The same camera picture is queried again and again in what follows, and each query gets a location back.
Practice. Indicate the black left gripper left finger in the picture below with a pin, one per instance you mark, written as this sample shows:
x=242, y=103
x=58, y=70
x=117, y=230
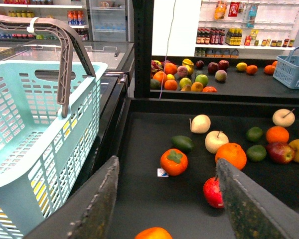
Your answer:
x=87, y=213

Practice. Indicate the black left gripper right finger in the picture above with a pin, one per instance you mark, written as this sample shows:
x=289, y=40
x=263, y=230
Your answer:
x=254, y=212

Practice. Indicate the light teal shopping basket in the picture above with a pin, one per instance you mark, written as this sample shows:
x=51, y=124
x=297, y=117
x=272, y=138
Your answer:
x=49, y=119

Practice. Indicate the far shelf green apple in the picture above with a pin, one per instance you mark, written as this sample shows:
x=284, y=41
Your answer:
x=203, y=79

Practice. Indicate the far shelf yellow lemon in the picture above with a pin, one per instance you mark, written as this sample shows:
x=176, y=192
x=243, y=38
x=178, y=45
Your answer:
x=241, y=67

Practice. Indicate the red pomegranate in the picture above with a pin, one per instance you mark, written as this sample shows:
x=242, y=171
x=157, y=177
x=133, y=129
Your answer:
x=212, y=193

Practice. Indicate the green lime lower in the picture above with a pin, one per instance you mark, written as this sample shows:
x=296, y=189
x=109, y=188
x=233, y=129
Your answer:
x=256, y=153

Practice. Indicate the green lime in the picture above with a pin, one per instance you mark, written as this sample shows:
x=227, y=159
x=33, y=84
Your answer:
x=254, y=134
x=256, y=153

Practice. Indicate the large orange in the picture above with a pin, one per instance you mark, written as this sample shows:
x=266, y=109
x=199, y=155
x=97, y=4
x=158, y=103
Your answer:
x=233, y=153

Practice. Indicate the red apple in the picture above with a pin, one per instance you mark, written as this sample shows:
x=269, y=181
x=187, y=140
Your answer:
x=280, y=152

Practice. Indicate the green lime upper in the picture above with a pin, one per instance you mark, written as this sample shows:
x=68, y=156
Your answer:
x=254, y=134

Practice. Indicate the small orange tangerine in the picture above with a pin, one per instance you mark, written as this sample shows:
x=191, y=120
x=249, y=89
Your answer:
x=277, y=134

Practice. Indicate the white pear upright stem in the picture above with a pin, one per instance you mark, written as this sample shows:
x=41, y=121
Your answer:
x=214, y=140

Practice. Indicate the small white blue tag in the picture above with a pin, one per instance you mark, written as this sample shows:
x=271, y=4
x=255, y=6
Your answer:
x=161, y=173

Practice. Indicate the orange persimmon with leaf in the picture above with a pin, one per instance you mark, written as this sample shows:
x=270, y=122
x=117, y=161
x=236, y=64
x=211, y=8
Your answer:
x=174, y=162

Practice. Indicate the dark green avocado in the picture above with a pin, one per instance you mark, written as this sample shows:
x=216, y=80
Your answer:
x=183, y=143

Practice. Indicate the white pear far stem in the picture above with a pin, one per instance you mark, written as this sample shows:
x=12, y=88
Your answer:
x=283, y=117

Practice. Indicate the small blue basket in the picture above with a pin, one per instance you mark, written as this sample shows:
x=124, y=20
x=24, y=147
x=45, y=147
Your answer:
x=287, y=70

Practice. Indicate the orange fruit near camera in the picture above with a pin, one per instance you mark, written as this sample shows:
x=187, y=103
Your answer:
x=154, y=233

